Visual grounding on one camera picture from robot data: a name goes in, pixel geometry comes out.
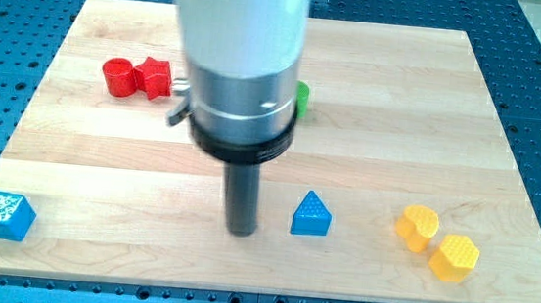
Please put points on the blue cube block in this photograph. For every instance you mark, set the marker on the blue cube block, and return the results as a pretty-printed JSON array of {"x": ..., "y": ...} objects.
[{"x": 16, "y": 216}]

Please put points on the blue triangle block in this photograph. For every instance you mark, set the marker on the blue triangle block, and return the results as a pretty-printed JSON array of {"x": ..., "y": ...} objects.
[{"x": 312, "y": 217}]

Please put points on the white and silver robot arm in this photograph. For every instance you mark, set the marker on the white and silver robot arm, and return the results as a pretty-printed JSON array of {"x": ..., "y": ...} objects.
[{"x": 242, "y": 59}]

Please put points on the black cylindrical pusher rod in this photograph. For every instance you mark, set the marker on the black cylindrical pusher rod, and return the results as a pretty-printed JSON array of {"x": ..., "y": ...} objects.
[{"x": 241, "y": 198}]

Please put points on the wooden board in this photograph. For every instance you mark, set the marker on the wooden board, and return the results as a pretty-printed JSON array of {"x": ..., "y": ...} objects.
[{"x": 397, "y": 116}]

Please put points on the black flange ring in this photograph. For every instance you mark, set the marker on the black flange ring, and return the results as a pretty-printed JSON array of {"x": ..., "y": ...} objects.
[{"x": 250, "y": 154}]

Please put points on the green block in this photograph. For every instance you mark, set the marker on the green block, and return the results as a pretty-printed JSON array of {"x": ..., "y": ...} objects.
[{"x": 303, "y": 94}]

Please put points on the yellow hexagon block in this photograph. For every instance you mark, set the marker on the yellow hexagon block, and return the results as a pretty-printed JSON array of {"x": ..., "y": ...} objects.
[{"x": 454, "y": 258}]

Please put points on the yellow heart block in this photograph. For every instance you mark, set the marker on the yellow heart block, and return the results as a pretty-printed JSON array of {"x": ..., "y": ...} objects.
[{"x": 417, "y": 225}]

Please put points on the red star block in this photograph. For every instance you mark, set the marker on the red star block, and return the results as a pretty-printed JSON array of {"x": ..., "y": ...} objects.
[{"x": 154, "y": 78}]

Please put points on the red cylinder block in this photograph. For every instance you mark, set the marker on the red cylinder block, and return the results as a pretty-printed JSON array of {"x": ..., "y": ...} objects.
[{"x": 119, "y": 77}]

